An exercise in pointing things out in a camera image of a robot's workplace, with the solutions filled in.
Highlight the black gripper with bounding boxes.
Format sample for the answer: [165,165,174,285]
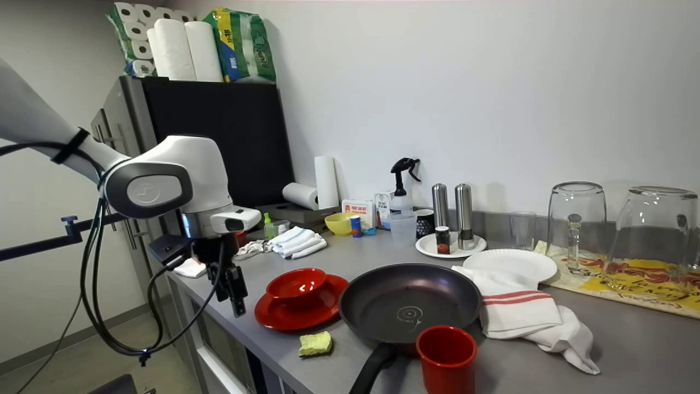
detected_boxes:
[192,233,249,318]

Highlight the red bowl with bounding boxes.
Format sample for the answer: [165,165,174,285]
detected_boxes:
[265,267,328,303]

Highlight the red plate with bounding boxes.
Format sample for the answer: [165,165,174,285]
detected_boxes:
[252,271,349,335]

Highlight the yellow sponge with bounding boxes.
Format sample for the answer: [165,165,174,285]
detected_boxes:
[297,330,336,360]

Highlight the black frying pan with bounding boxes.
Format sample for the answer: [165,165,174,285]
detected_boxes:
[340,263,486,394]

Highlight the yellow bowl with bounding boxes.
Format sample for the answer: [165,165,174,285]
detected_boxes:
[324,210,357,238]

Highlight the small white plate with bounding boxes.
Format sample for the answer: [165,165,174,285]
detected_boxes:
[413,233,491,263]

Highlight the white cloth red stripes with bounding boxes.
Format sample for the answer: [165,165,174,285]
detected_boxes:
[172,238,267,281]

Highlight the white towel blue stripes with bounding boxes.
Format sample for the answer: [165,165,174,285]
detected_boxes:
[262,225,328,263]

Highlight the paper towel roll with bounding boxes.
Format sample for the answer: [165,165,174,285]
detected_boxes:
[281,181,324,213]
[313,153,341,213]

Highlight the black shelf unit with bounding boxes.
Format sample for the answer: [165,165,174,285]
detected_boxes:
[89,75,297,254]

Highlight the clear spray bottle black nozzle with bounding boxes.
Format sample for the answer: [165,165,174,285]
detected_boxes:
[387,155,425,227]

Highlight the small dark spice jar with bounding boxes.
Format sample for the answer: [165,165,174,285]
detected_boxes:
[434,225,452,257]

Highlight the steel grinder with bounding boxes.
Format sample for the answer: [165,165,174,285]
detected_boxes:
[429,181,450,244]
[452,181,477,250]

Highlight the red cup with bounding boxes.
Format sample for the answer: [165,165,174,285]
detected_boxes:
[413,323,478,394]

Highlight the white paper towel pack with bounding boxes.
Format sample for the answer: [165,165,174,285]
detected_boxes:
[146,17,226,84]

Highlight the green packaged goods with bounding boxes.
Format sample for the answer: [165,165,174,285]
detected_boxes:
[204,7,278,84]

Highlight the toilet paper pack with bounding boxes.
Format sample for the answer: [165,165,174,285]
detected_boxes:
[107,0,160,79]

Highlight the white towel red stripes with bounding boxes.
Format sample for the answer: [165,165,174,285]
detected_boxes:
[450,263,601,379]

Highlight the clear drinking glass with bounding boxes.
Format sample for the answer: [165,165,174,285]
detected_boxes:
[544,181,608,281]
[611,186,700,294]

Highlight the yellow patterned mat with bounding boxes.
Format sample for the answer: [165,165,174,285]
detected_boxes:
[532,244,700,322]

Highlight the wrist mounted camera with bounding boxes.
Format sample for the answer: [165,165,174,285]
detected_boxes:
[211,206,262,237]

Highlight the steel drawer handle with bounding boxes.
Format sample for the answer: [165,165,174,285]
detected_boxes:
[192,342,252,394]

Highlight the thin black cable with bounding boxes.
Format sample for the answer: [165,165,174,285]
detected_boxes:
[13,291,89,394]

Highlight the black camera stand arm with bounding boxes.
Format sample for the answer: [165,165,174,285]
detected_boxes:
[0,210,149,263]

